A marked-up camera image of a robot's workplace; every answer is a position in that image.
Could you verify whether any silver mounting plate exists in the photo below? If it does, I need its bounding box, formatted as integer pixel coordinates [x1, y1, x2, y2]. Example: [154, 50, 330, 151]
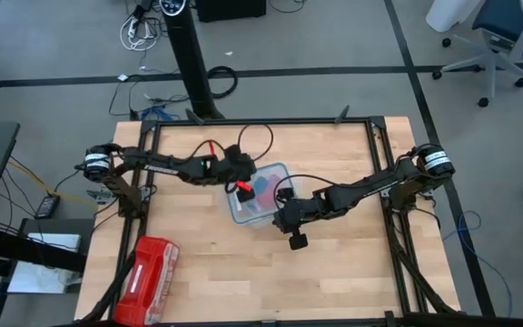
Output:
[85, 188, 113, 203]

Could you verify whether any white cable bundle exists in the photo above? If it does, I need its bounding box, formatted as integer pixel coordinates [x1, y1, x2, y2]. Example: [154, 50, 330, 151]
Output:
[119, 13, 161, 52]

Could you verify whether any grey office chair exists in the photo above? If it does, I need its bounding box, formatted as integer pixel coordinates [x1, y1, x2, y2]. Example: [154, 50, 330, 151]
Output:
[431, 0, 523, 108]

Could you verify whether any black cable coil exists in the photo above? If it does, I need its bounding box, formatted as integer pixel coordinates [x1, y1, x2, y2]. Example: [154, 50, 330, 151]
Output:
[206, 65, 239, 100]

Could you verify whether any blue cable bundle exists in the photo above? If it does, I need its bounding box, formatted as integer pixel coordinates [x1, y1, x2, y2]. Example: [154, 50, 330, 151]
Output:
[140, 104, 179, 122]

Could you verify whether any black power adapter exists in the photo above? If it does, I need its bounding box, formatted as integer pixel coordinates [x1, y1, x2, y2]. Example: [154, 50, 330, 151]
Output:
[34, 193, 61, 220]

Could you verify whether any black tower fan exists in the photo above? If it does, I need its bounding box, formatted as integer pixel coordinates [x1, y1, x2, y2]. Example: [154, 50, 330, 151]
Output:
[158, 0, 224, 121]

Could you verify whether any white flat device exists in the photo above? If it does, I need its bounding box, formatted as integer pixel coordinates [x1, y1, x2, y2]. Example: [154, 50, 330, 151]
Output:
[6, 217, 95, 295]

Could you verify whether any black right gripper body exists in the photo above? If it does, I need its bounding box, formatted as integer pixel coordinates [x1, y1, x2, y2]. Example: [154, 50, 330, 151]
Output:
[271, 185, 329, 252]

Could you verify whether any blue bandage strip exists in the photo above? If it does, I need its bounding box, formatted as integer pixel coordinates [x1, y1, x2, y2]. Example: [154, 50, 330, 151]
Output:
[246, 175, 271, 215]

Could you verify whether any clear zip plastic bag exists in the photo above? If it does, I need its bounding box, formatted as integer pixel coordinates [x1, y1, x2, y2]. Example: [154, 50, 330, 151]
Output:
[238, 168, 290, 219]

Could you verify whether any black box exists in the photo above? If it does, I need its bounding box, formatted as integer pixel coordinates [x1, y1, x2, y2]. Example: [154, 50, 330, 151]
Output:
[194, 0, 267, 24]

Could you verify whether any red bandage roll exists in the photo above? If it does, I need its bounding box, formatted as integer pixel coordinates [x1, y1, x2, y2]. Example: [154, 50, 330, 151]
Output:
[261, 171, 286, 208]

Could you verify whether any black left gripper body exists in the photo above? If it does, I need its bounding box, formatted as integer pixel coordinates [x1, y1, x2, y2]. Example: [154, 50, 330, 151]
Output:
[211, 144, 259, 203]

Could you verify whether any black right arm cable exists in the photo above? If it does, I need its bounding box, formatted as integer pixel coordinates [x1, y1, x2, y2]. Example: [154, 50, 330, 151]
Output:
[272, 173, 338, 203]

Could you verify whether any white bin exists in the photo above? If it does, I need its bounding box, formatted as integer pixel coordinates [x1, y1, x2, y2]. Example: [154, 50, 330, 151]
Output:
[426, 0, 484, 33]

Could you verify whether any blue floor cable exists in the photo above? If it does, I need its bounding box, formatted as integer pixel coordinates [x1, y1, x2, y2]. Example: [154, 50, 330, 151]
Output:
[442, 210, 515, 319]

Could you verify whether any red first aid kit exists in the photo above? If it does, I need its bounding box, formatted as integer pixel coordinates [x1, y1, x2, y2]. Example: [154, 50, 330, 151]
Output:
[113, 235, 181, 327]

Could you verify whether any teal-rimmed container lid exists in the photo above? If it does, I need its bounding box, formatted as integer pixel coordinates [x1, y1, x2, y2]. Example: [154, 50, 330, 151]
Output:
[225, 162, 297, 227]

